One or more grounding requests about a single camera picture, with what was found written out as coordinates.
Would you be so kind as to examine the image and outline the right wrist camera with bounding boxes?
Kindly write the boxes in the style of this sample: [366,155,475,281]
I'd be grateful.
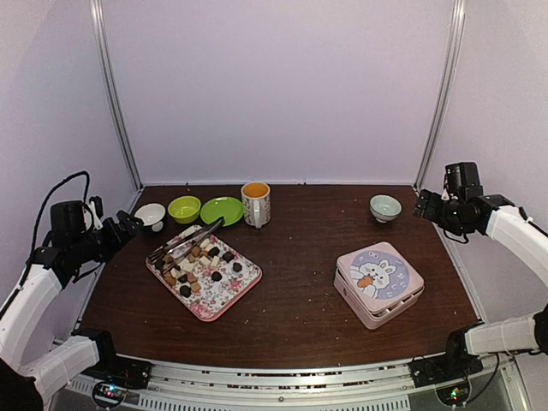
[442,164,458,200]

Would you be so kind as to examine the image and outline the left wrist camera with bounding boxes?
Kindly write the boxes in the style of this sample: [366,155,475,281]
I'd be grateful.
[85,196,104,230]

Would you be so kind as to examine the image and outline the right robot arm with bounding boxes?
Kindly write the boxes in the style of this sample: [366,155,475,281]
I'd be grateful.
[414,162,547,378]

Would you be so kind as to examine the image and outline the metal serving tongs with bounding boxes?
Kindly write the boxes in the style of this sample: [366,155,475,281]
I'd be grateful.
[148,217,224,263]

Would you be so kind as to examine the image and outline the floral white mug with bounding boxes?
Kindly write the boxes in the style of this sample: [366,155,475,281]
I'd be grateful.
[241,182,271,229]

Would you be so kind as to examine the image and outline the pale blue tea bowl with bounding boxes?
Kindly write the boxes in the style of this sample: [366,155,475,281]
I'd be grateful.
[369,194,402,223]

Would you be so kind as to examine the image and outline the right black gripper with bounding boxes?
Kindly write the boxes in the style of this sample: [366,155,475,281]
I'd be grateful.
[413,188,466,235]

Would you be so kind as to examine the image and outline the black white bowl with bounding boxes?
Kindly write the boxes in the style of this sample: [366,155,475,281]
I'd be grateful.
[134,203,167,235]

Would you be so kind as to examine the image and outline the green bowl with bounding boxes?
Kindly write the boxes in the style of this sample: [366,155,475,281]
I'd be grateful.
[168,195,201,224]

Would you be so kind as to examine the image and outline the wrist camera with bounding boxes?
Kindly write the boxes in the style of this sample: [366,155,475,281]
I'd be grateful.
[85,196,104,230]
[442,164,458,200]

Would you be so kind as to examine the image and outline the floral pink tray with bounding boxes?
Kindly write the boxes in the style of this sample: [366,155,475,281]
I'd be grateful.
[146,224,263,322]

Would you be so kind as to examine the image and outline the aluminium frame post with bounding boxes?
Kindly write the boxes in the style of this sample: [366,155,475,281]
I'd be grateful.
[89,0,143,191]
[413,0,466,193]

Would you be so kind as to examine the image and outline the pink divided tin box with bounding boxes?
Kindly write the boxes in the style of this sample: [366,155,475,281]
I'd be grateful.
[333,271,425,330]

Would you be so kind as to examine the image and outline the right aluminium frame post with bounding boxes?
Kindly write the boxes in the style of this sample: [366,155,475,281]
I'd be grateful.
[413,0,466,193]

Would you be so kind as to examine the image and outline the left aluminium frame post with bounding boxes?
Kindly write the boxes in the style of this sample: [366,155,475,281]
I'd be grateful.
[89,0,143,191]

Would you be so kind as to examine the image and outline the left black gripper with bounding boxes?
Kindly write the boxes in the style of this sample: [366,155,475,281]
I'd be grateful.
[71,210,144,263]

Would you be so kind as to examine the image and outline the pink rabbit tin lid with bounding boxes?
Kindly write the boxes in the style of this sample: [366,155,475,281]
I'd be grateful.
[335,241,425,313]

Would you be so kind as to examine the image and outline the front aluminium rail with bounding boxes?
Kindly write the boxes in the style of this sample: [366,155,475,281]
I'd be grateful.
[42,337,519,411]

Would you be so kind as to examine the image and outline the green plate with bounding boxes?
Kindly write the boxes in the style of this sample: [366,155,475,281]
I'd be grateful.
[200,196,244,227]

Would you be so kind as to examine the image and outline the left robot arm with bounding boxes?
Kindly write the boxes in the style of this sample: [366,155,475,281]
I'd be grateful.
[1,196,143,410]

